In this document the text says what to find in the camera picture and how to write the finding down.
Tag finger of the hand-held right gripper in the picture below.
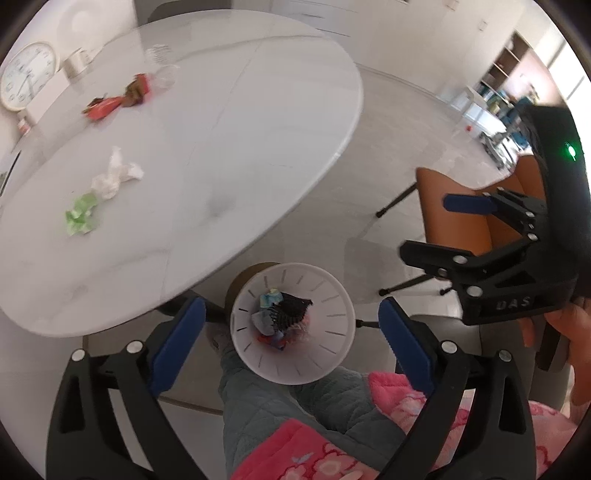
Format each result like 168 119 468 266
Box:
443 188 546 241
399 234 544 297

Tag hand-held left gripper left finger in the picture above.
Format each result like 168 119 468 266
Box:
45 296 207 480

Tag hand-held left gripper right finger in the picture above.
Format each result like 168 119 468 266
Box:
378 296 539 480

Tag white slotted bin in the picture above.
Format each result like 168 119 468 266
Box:
229 262 356 386

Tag black plastic mesh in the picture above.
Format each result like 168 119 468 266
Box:
272 292 314 330

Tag person's right hand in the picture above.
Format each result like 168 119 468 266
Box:
520 295 591 423

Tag orange chair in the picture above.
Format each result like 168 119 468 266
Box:
375 154 550 297

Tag white stool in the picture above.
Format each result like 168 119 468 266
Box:
462 85 509 136

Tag person's grey quilted pants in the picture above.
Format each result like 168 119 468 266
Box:
217 323 416 472

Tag open bookshelf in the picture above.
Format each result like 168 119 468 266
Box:
450 32 542 153

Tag green crumpled paper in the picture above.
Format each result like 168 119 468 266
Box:
65 194 100 237

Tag white wardrobe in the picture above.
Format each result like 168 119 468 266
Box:
409 0 515 104

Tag white crumpled tissue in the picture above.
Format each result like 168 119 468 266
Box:
91 146 145 200

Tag red tissue packet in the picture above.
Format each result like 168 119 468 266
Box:
82 97 125 121

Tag brown crumpled paper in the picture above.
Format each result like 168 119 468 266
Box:
122 74 153 108

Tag clear plastic bottle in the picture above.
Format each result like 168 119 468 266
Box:
144 44 181 89

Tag white cardboard box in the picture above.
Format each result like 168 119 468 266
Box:
23 74 70 127

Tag white patterned mug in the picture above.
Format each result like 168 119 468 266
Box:
62 48 93 80

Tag brown table pedestal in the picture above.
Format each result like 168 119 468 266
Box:
225 263 278 315

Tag round wall clock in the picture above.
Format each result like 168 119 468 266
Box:
0 41 59 112

